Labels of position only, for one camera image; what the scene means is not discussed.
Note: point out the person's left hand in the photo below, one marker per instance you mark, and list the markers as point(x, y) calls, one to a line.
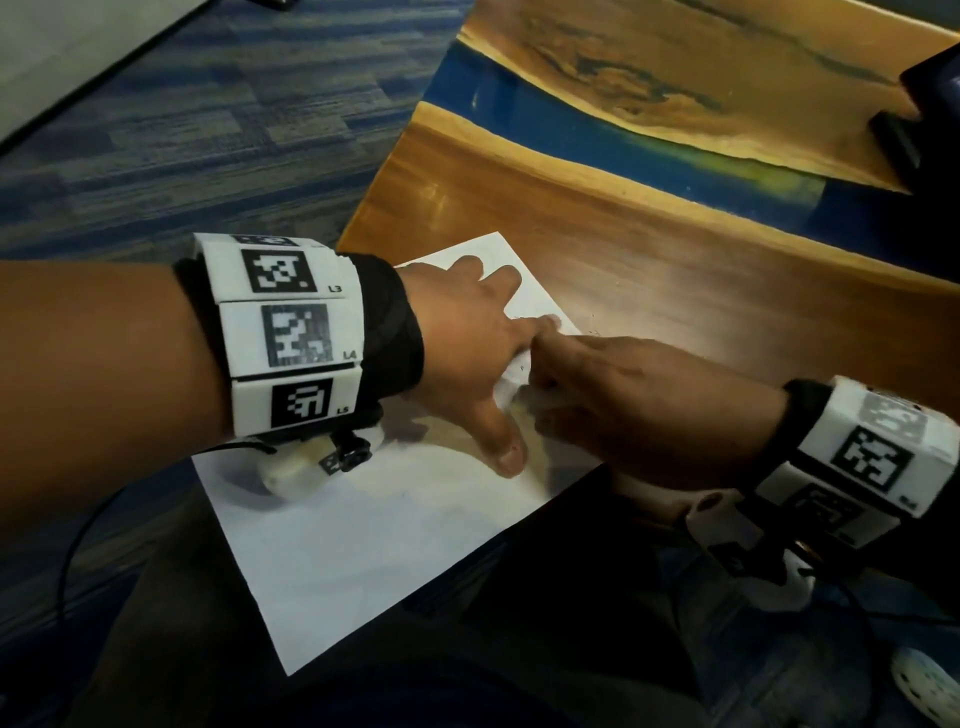
point(457, 337)

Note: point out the white perforated shoe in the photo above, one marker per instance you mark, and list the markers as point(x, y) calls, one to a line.
point(930, 686)

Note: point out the person's right hand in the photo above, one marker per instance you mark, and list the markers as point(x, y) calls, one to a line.
point(660, 405)

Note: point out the person's left thumb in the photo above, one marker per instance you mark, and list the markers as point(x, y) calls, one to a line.
point(501, 439)

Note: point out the person's left forearm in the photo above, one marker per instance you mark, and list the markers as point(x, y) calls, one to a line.
point(97, 382)

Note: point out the black device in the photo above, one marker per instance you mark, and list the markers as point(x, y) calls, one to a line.
point(926, 112)

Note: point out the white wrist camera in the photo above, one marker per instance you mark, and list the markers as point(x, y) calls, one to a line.
point(300, 469)
point(750, 555)

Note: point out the white paper sheet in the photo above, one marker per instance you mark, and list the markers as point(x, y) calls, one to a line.
point(360, 540)

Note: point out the white marker wristband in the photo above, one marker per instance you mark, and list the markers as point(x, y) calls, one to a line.
point(292, 337)
point(862, 457)

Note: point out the person's right thumb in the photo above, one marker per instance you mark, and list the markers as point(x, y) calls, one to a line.
point(562, 429)

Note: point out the person's dark trousers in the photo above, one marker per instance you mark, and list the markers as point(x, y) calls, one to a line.
point(465, 645)

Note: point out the person's left middle finger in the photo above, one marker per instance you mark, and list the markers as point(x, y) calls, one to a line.
point(502, 281)

